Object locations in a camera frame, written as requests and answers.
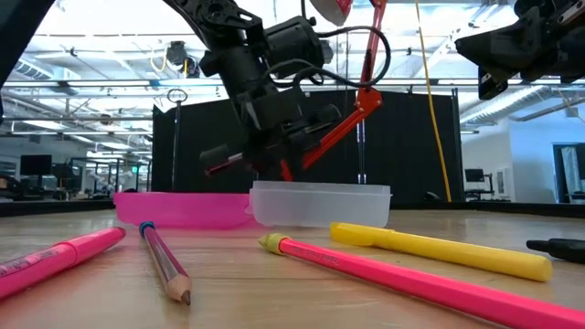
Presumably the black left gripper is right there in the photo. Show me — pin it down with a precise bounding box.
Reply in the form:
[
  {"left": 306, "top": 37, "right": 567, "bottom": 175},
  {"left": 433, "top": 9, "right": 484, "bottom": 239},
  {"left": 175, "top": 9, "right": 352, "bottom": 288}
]
[{"left": 199, "top": 86, "right": 342, "bottom": 180}]

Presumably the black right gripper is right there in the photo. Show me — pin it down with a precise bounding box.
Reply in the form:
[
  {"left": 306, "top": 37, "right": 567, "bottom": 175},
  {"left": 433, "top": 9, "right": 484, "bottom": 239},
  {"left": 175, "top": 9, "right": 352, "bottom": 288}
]
[{"left": 455, "top": 0, "right": 585, "bottom": 101}]

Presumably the yellow highlighter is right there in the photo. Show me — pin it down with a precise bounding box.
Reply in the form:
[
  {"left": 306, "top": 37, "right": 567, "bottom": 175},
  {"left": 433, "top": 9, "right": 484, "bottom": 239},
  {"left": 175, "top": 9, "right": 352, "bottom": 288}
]
[{"left": 329, "top": 222, "right": 554, "bottom": 282}]

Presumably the pink pencil with yellow cap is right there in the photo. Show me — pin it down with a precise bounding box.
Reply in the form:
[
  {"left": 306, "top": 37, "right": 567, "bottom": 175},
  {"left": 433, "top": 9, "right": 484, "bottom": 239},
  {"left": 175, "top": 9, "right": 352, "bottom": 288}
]
[{"left": 258, "top": 232, "right": 585, "bottom": 329}]

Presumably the black marker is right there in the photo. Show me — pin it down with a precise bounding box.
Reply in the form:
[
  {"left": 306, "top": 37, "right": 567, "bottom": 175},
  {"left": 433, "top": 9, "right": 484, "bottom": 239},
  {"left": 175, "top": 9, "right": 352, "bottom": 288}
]
[{"left": 526, "top": 238, "right": 585, "bottom": 264}]

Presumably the pink highlighter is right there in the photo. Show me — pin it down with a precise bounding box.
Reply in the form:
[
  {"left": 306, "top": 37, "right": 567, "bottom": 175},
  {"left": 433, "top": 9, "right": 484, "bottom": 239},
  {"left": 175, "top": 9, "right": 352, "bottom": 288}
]
[{"left": 0, "top": 226, "right": 127, "bottom": 301}]

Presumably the red desk lamp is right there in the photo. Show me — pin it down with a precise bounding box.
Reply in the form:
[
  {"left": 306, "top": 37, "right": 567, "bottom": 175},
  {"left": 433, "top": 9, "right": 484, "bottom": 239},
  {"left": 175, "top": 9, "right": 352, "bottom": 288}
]
[{"left": 278, "top": 0, "right": 389, "bottom": 183}]

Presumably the pink perforated tray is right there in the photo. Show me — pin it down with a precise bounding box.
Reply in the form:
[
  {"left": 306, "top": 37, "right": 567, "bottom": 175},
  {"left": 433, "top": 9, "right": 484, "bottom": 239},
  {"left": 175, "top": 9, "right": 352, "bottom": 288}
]
[{"left": 112, "top": 180, "right": 393, "bottom": 230}]

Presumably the black partition screen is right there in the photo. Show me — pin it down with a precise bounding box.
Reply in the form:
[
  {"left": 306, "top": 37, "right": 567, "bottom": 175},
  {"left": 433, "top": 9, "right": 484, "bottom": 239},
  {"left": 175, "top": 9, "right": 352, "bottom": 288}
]
[{"left": 151, "top": 90, "right": 463, "bottom": 205}]

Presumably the black ceiling mounted device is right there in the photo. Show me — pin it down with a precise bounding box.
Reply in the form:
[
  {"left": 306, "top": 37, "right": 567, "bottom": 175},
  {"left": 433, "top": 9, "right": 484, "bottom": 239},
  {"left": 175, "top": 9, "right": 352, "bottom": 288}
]
[{"left": 165, "top": 40, "right": 201, "bottom": 79}]

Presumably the blue capped pencil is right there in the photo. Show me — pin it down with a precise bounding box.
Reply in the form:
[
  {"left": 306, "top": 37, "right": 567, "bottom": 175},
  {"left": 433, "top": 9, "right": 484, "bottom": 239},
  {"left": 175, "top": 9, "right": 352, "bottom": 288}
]
[{"left": 138, "top": 221, "right": 193, "bottom": 306}]

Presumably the dark computer monitor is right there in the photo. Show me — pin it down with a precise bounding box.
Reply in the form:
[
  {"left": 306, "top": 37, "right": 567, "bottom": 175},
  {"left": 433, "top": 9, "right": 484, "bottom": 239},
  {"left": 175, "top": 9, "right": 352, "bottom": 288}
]
[{"left": 19, "top": 154, "right": 53, "bottom": 177}]

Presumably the yellow cable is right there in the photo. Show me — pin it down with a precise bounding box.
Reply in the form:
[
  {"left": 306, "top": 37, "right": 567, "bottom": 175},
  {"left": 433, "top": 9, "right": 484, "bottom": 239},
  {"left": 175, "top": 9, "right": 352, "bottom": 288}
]
[{"left": 414, "top": 0, "right": 453, "bottom": 203}]

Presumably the metal pole with ring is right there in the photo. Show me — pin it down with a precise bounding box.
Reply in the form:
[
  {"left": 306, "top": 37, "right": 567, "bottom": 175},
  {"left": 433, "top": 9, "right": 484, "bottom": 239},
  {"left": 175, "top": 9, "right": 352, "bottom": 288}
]
[{"left": 166, "top": 88, "right": 188, "bottom": 192}]

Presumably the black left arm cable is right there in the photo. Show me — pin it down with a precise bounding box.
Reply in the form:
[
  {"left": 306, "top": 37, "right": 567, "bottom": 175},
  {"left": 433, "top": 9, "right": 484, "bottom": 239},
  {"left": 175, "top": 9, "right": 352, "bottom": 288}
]
[{"left": 269, "top": 25, "right": 393, "bottom": 90}]

